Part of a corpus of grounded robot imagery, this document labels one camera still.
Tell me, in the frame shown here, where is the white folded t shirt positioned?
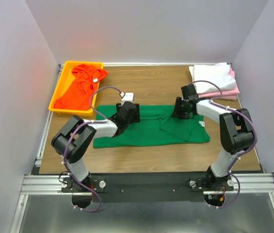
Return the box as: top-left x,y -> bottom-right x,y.
189,63 -> 236,94

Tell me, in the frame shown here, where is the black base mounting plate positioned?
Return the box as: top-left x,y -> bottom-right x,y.
58,172 -> 234,210

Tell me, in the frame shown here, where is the orange t shirt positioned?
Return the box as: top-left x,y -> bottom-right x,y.
54,64 -> 108,111

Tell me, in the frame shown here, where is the yellow plastic bin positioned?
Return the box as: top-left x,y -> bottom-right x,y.
48,61 -> 104,116

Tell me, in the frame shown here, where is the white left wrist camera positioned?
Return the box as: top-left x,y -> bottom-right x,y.
121,92 -> 134,104

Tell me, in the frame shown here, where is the green t shirt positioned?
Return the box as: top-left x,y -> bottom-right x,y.
93,105 -> 210,149

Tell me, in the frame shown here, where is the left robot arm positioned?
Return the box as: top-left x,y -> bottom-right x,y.
51,101 -> 140,192

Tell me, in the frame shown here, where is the pink folded t shirt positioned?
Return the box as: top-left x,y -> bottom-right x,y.
199,67 -> 239,98

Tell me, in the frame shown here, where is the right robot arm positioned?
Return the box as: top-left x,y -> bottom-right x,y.
172,83 -> 257,191

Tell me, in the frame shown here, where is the aluminium frame rail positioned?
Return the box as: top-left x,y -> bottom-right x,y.
20,64 -> 66,195

